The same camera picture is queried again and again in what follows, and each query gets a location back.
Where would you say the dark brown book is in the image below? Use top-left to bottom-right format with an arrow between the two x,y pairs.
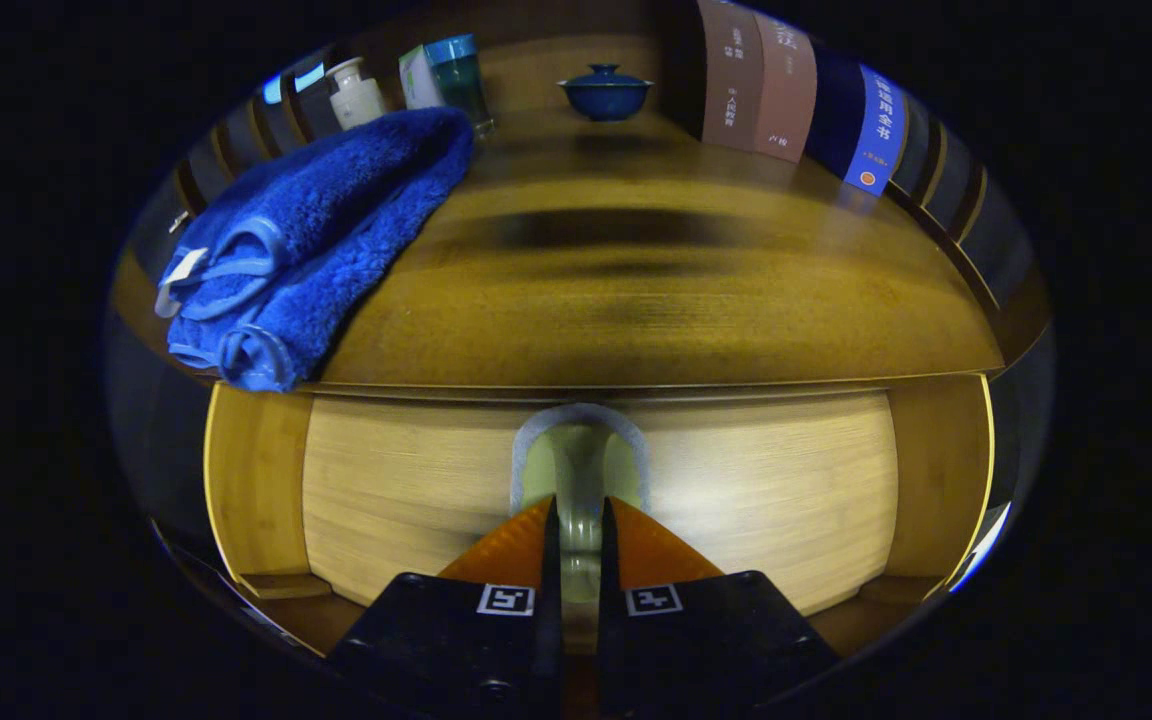
696,0 -> 767,153

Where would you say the white pump bottle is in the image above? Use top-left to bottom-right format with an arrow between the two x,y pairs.
325,57 -> 388,131

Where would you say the reddish brown book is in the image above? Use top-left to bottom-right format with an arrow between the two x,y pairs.
754,10 -> 819,164

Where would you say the blue towel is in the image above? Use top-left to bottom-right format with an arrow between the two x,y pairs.
154,106 -> 477,393

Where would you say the wooden countertop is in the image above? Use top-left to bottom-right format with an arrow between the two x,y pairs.
111,100 -> 1007,391

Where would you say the green white box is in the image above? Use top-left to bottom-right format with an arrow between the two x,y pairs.
398,45 -> 445,111

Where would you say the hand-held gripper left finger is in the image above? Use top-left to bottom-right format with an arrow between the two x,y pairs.
328,495 -> 565,719

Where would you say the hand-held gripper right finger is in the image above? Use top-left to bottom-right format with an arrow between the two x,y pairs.
598,495 -> 842,719

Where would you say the wooden drawer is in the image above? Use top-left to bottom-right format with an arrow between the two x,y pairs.
201,375 -> 997,661

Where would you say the blue lidded teacup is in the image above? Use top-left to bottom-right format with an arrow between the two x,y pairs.
557,64 -> 655,123

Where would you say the teal bottle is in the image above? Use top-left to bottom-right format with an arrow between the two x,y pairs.
424,34 -> 495,138

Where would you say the wooden cabinet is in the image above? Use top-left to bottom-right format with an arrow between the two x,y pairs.
111,0 -> 1052,401

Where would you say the blue book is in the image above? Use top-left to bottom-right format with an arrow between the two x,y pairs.
804,45 -> 909,197

